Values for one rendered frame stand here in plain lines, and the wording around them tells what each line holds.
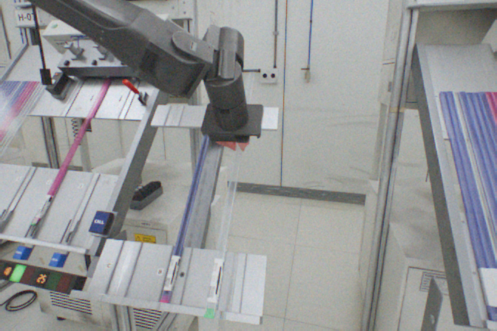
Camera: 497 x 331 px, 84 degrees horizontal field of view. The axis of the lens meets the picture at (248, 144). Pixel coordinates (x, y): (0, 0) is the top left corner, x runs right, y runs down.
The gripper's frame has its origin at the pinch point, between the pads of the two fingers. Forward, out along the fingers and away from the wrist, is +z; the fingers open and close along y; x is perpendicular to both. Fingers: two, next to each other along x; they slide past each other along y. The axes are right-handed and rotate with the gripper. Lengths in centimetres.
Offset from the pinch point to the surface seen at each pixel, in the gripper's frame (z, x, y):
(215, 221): 20.2, 9.6, 7.2
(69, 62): 10, -36, 64
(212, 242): 24.3, 13.9, 8.0
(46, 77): 1, -19, 57
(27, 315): 98, 41, 110
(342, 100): 132, -132, -50
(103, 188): 17.7, 4.6, 38.6
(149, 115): 14.1, -17.7, 31.6
